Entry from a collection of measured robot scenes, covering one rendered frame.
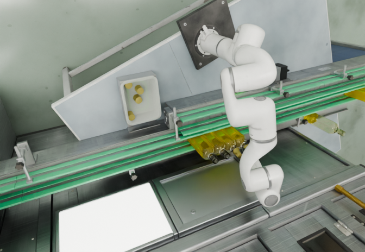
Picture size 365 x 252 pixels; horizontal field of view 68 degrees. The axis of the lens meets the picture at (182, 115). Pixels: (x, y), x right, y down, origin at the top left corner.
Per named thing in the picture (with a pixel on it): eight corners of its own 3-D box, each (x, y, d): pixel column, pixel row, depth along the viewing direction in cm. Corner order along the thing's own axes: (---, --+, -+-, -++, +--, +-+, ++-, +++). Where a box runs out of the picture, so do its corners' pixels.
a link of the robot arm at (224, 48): (212, 57, 122) (232, 67, 109) (222, 28, 118) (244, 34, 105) (228, 62, 126) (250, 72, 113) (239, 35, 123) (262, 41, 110)
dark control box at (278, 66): (266, 77, 162) (275, 81, 155) (266, 64, 159) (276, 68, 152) (277, 75, 165) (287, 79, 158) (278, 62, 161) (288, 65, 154)
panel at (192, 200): (56, 215, 117) (57, 289, 88) (55, 210, 115) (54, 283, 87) (235, 156, 145) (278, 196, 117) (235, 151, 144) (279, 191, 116)
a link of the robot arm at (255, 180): (269, 125, 91) (272, 175, 99) (232, 134, 90) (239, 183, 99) (281, 137, 83) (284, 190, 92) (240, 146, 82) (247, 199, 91)
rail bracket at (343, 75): (328, 74, 164) (348, 80, 153) (331, 62, 161) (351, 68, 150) (333, 73, 166) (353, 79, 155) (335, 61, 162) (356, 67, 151)
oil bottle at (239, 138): (215, 131, 146) (238, 151, 129) (215, 122, 144) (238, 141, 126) (225, 128, 148) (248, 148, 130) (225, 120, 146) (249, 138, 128)
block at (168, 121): (164, 124, 139) (168, 130, 133) (162, 107, 135) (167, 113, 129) (170, 122, 140) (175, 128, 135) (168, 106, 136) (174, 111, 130)
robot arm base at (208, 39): (189, 35, 129) (205, 41, 117) (208, 18, 130) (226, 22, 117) (205, 59, 138) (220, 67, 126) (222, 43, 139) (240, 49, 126)
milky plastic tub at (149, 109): (124, 119, 136) (127, 126, 129) (115, 77, 126) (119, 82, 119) (156, 111, 142) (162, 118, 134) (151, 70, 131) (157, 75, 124)
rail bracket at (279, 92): (267, 90, 150) (284, 98, 139) (268, 77, 146) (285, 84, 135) (272, 88, 151) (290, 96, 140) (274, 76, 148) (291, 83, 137)
